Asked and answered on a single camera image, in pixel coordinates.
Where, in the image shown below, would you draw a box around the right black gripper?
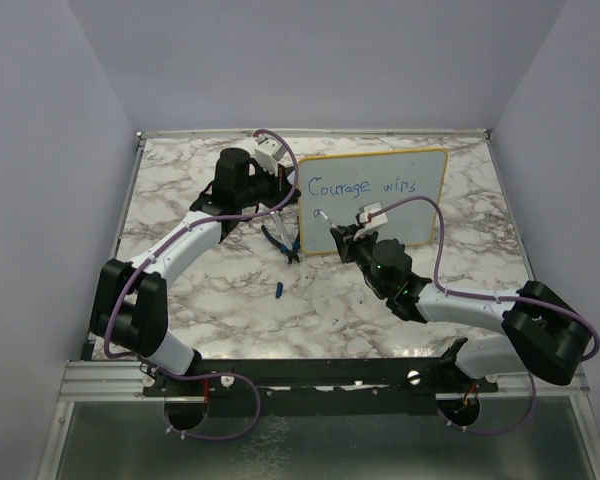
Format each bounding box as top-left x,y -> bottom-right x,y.
334,222 -> 388,295

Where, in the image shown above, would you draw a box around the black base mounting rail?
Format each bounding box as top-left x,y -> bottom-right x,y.
142,357 -> 501,419

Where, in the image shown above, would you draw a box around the blue whiteboard marker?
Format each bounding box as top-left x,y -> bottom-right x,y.
319,210 -> 337,229

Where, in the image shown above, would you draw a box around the purple cable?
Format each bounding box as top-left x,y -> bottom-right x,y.
103,128 -> 301,444
372,195 -> 600,436

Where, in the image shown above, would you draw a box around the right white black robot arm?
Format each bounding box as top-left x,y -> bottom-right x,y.
330,225 -> 594,391

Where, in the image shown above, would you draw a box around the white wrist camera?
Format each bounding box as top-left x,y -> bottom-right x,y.
354,202 -> 388,240
253,134 -> 286,176

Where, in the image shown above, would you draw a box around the blue handled pliers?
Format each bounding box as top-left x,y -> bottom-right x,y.
261,225 -> 301,265

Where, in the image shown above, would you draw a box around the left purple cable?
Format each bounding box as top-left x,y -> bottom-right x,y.
103,128 -> 301,444

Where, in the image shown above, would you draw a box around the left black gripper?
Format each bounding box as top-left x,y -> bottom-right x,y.
237,160 -> 301,212

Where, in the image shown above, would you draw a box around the yellow framed whiteboard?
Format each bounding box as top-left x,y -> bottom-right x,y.
298,148 -> 449,255

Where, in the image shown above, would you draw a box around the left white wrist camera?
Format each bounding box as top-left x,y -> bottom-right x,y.
253,134 -> 286,176

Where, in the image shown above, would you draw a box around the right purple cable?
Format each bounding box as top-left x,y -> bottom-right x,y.
372,195 -> 600,436

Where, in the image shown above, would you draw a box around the aluminium frame rail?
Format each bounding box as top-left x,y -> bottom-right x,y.
58,360 -> 144,402

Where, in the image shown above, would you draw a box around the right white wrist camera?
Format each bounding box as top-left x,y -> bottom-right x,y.
354,202 -> 388,240

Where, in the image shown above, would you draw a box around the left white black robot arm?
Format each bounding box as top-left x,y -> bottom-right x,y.
89,135 -> 300,395

